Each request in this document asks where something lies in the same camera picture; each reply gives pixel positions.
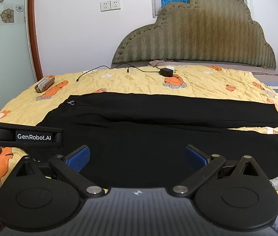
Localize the frosted glass door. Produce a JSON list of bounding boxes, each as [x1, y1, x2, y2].
[[0, 0, 41, 121]]

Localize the black power adapter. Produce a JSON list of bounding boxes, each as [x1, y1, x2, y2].
[[159, 67, 174, 77]]

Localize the black cable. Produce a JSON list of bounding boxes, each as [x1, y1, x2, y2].
[[126, 65, 163, 74], [76, 65, 111, 82]]

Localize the wooden door frame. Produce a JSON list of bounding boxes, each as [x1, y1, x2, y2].
[[27, 0, 44, 78]]

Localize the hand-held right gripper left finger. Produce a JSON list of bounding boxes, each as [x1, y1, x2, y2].
[[15, 145, 105, 198]]

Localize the brown glasses case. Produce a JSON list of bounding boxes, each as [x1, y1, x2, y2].
[[34, 76, 56, 93]]

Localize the brown crumpled cloth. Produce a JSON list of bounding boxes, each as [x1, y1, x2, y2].
[[148, 59, 169, 67]]

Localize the olive padded headboard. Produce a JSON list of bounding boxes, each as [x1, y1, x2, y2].
[[111, 0, 277, 70]]

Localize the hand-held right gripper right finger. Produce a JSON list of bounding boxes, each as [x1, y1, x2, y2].
[[172, 145, 263, 198]]

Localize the yellow printed blanket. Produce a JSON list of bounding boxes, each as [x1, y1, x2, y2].
[[0, 64, 278, 208]]

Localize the black pants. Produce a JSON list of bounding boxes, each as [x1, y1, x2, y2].
[[39, 92, 278, 189]]

